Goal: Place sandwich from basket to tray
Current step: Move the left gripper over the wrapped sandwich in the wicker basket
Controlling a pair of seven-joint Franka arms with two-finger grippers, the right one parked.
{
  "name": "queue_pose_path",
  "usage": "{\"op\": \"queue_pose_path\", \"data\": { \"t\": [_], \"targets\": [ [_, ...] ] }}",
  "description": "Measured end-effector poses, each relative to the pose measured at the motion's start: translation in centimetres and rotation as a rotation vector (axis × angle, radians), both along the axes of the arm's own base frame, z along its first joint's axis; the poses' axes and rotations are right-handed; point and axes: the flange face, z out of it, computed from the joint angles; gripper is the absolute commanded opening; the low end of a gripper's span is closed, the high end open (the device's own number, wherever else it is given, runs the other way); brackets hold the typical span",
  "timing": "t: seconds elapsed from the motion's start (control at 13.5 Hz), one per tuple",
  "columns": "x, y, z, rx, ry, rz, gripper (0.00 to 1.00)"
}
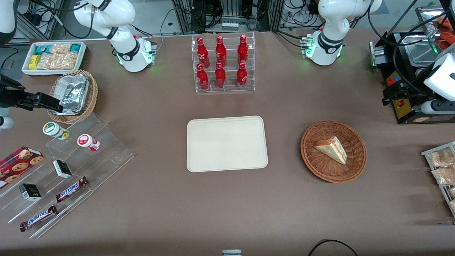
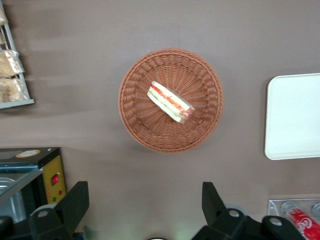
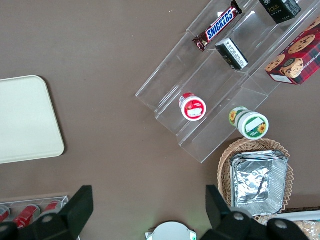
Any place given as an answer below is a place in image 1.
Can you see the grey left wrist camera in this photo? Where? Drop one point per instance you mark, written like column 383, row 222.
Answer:
column 439, row 106

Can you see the snickers chocolate bar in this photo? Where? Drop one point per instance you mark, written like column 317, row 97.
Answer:
column 38, row 218
column 71, row 189

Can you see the red cookie box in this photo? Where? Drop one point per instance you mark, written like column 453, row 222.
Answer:
column 17, row 165

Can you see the brown round wicker basket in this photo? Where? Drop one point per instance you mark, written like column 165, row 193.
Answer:
column 320, row 163

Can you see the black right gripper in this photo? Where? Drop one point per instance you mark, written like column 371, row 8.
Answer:
column 7, row 96

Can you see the clear acrylic stepped display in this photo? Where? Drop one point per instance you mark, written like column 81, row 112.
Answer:
column 106, row 156

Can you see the green lid yogurt bottle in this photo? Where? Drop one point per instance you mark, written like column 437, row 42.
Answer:
column 53, row 129

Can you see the clear fried snack bag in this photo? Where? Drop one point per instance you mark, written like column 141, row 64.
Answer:
column 453, row 206
column 444, row 176
column 440, row 158
column 452, row 192

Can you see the black food warmer cabinet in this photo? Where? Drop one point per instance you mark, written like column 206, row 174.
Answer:
column 412, row 53

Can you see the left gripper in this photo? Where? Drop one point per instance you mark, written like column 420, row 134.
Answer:
column 409, row 90

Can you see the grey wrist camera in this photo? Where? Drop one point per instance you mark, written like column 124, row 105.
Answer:
column 5, row 122
column 439, row 106

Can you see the white power strip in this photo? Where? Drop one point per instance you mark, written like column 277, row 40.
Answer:
column 229, row 26

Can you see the teal snack packet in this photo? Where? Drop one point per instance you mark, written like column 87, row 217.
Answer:
column 75, row 48
column 42, row 49

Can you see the triangular sandwich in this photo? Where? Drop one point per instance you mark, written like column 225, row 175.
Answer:
column 332, row 148

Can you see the light tan wicker basket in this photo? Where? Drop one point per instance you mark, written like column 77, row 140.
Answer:
column 93, row 96

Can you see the small grey device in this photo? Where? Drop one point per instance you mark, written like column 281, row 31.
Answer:
column 231, row 252

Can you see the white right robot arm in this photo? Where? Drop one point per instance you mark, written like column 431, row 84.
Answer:
column 122, row 14

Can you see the tray of wrapped snacks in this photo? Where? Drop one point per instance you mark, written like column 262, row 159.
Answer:
column 426, row 153

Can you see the beige plastic tray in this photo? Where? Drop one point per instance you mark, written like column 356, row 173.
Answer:
column 227, row 144

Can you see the red cola bottle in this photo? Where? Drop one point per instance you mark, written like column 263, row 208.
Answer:
column 202, row 53
column 202, row 78
column 220, row 77
column 242, row 77
column 242, row 51
column 220, row 53

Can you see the silver foil tray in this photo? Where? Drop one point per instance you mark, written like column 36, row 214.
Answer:
column 73, row 93

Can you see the clear acrylic bottle rack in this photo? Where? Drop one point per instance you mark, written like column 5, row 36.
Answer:
column 230, row 89

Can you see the red lid yogurt bottle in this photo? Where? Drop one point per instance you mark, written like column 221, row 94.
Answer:
column 87, row 141

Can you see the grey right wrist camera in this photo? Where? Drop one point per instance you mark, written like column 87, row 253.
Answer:
column 5, row 122

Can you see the small black box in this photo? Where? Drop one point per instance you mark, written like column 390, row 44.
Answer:
column 30, row 192
column 62, row 169

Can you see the white plastic snack bin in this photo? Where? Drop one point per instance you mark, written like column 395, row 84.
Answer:
column 25, row 70

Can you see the orange fried food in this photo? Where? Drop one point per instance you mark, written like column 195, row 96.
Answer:
column 447, row 39

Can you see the clear rice cracker bag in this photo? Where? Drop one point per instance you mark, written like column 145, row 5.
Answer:
column 57, row 61
column 60, row 48

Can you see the yellow snack packet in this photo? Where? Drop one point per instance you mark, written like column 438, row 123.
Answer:
column 34, row 62

